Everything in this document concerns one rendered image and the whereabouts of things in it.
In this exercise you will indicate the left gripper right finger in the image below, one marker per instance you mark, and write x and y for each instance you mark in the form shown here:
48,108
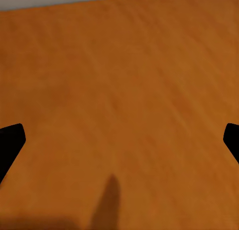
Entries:
231,139

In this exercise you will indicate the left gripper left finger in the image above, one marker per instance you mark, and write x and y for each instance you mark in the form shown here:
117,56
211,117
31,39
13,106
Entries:
12,139

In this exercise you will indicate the cabinet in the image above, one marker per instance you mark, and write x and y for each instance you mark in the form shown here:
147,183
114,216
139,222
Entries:
124,104

